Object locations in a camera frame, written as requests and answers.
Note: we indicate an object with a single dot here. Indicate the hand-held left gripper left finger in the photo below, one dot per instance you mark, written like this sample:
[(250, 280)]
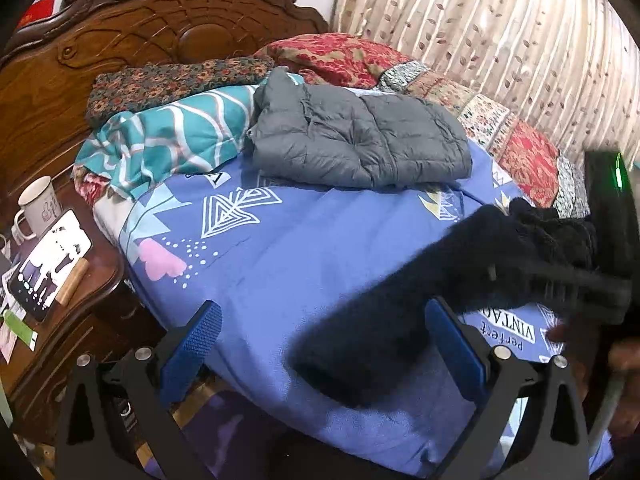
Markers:
[(192, 347)]

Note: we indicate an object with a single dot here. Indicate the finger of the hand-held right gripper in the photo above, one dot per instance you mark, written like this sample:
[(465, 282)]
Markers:
[(560, 280)]

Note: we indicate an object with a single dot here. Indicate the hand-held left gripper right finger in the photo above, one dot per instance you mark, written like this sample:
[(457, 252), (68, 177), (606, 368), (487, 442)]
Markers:
[(452, 350)]

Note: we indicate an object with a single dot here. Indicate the black fleece garment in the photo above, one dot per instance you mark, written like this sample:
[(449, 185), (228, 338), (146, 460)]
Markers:
[(400, 300)]

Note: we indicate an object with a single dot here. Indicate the person's right hand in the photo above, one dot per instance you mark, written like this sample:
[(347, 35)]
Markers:
[(625, 357)]

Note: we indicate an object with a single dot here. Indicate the blue printed bed sheet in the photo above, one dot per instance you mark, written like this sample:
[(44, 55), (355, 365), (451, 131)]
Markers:
[(280, 270)]

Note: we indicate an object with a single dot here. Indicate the wooden nightstand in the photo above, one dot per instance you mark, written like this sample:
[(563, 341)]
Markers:
[(100, 270)]

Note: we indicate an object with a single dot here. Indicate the wooden phone stand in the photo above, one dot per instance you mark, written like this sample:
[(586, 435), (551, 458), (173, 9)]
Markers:
[(72, 282)]

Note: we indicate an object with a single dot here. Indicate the smartphone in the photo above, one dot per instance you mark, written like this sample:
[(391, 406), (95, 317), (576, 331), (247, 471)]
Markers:
[(50, 265)]

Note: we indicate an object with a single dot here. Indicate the green and white card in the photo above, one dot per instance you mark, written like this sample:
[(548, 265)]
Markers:
[(20, 330)]

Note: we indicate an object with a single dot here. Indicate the white mug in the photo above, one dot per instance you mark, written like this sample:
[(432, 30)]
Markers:
[(40, 205)]

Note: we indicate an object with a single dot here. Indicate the teal wave-patterned quilt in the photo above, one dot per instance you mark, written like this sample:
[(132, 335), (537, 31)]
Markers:
[(165, 135)]

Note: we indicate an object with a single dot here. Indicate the beige leaf-print curtain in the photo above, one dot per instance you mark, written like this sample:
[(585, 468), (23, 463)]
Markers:
[(500, 35)]

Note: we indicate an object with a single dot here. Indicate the grey down jacket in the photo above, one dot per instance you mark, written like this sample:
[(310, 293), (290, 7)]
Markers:
[(360, 135)]

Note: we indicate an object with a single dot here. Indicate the dark floral pillow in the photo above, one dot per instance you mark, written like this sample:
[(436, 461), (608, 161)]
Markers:
[(165, 82)]

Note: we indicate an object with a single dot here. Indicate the red floral patchwork quilt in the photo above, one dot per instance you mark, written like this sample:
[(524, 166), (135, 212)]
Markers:
[(340, 55)]

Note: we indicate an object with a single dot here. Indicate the carved wooden headboard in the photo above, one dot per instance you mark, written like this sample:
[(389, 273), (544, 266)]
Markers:
[(150, 20)]

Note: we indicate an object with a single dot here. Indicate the red wall calendar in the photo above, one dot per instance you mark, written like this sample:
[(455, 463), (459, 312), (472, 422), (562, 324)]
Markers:
[(47, 7)]

